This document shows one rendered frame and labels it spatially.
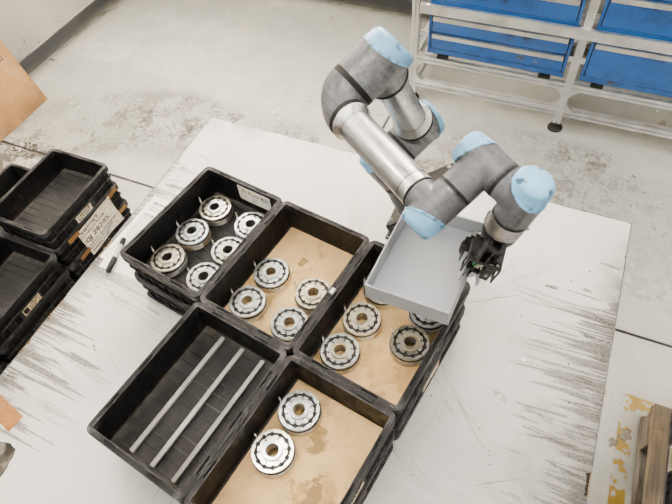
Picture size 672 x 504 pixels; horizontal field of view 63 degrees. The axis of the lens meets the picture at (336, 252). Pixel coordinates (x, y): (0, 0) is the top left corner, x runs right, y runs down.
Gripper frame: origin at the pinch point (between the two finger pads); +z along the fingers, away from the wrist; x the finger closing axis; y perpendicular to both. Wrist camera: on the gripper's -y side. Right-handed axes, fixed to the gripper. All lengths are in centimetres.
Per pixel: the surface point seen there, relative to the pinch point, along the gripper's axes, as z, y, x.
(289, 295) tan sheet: 36, 5, -39
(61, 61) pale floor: 177, -164, -266
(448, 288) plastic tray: 3.7, 4.2, -2.3
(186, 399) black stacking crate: 39, 42, -51
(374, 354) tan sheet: 28.9, 15.2, -11.2
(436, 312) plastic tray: 0.6, 13.2, -4.0
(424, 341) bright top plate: 23.4, 9.1, -0.8
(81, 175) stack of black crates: 98, -41, -150
